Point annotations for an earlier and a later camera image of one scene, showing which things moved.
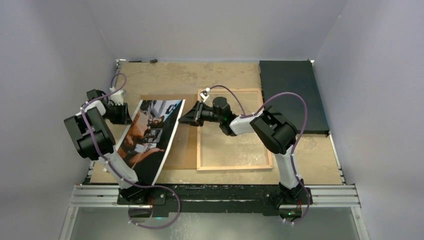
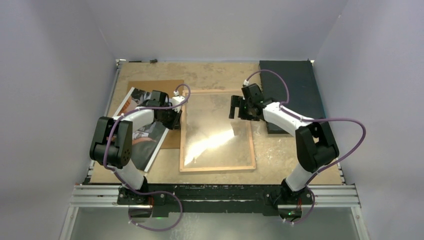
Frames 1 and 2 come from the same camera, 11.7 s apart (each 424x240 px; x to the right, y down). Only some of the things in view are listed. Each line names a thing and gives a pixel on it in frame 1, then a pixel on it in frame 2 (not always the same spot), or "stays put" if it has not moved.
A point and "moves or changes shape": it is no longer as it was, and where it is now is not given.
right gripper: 194,117 → 237,101
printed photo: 144,142 moves or changes shape
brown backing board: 181,152 → 174,137
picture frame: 217,150 → 183,169
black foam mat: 297,76 stays put
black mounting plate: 217,199 stays put
